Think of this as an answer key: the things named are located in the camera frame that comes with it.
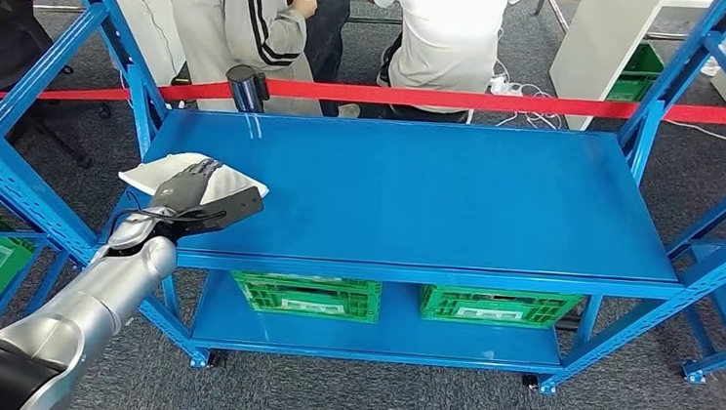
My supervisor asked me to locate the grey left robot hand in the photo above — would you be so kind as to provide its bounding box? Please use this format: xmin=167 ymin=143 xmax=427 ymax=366
xmin=148 ymin=152 xmax=226 ymax=220

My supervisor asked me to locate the black office chair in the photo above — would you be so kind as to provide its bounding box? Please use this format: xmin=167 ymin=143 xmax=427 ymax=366
xmin=12 ymin=60 xmax=117 ymax=172

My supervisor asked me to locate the white desk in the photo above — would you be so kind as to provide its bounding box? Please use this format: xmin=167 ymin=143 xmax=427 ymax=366
xmin=544 ymin=0 xmax=726 ymax=150
xmin=0 ymin=0 xmax=192 ymax=90

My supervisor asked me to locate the red barrier belt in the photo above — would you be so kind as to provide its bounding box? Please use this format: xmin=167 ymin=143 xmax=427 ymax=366
xmin=0 ymin=48 xmax=726 ymax=161

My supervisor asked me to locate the white power strip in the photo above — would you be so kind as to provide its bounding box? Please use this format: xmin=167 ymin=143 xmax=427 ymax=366
xmin=488 ymin=73 xmax=525 ymax=100

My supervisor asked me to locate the white floor cable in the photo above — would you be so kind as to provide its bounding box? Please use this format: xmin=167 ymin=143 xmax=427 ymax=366
xmin=662 ymin=118 xmax=726 ymax=164

